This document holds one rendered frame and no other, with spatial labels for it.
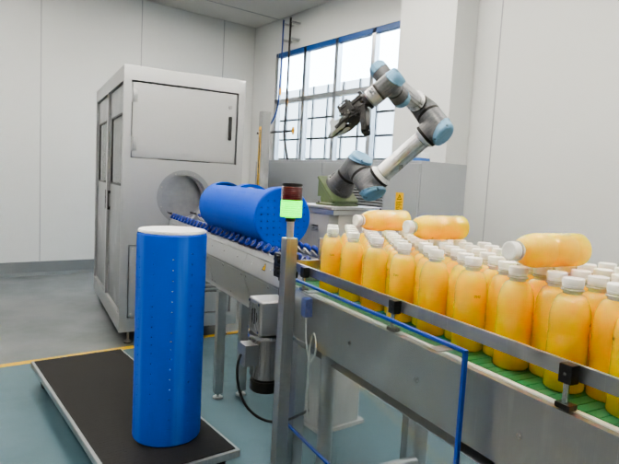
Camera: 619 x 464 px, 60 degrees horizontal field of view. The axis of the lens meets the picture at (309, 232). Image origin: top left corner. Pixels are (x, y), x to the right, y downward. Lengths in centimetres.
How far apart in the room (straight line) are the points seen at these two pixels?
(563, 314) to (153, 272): 157
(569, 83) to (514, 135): 58
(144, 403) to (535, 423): 167
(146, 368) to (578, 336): 169
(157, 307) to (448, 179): 246
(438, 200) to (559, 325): 291
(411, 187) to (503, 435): 282
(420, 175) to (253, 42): 490
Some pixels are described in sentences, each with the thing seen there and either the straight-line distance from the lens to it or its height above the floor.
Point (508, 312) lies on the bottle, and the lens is 120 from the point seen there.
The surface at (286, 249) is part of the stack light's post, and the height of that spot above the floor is 106.
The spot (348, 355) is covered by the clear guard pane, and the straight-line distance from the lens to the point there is 151.
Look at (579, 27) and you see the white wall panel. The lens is 481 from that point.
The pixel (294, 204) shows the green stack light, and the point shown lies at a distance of 156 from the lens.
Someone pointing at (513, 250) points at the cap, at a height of 115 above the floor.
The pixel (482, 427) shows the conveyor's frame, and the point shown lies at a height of 79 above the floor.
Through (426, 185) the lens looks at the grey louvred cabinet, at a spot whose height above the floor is 128.
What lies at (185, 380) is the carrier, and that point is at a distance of 235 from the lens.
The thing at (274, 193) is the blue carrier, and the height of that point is 120.
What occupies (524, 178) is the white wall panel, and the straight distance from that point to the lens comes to 481.
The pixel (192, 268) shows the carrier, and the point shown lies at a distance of 224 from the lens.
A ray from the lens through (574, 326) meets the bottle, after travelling 112.
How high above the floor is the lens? 127
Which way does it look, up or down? 5 degrees down
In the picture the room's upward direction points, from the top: 3 degrees clockwise
